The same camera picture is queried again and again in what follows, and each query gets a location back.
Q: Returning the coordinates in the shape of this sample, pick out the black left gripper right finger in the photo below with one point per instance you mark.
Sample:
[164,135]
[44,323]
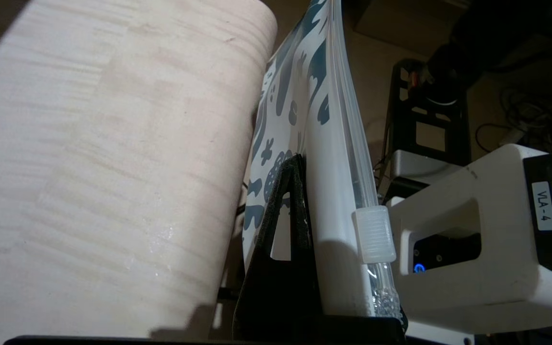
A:
[403,321]

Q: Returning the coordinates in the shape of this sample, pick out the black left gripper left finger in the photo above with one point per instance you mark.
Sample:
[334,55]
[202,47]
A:
[285,268]

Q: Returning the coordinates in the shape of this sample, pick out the white floral zipper pouch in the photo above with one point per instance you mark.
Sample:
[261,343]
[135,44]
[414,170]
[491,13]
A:
[333,191]

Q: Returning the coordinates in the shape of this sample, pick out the white box blue button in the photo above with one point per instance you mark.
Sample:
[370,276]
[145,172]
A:
[496,287]

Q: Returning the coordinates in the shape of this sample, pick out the light wooden desk with hutch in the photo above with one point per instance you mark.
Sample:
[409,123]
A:
[113,167]

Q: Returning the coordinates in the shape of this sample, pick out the brown cardboard box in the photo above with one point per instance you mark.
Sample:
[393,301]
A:
[400,28]

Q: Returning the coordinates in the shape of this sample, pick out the black perforated metal frame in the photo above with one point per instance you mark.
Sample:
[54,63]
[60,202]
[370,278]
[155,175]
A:
[400,120]

